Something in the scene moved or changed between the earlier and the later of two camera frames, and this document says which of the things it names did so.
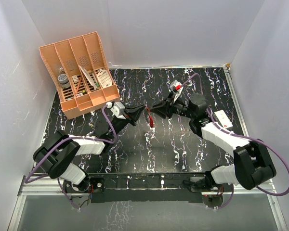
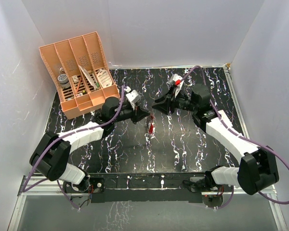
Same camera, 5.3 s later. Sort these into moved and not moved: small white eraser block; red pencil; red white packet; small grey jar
Moved: red white packet
Not moved: red pencil; small white eraser block; small grey jar
